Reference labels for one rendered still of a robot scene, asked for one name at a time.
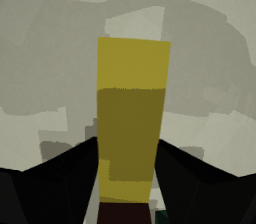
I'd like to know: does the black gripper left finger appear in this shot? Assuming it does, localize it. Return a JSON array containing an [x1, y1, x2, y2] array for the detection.
[[0, 137, 99, 224]]

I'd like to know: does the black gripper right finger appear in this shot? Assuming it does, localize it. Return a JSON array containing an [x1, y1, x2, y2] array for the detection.
[[154, 139, 256, 224]]

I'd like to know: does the small green cube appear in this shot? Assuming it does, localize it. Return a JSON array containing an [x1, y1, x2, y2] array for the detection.
[[154, 211, 170, 224]]

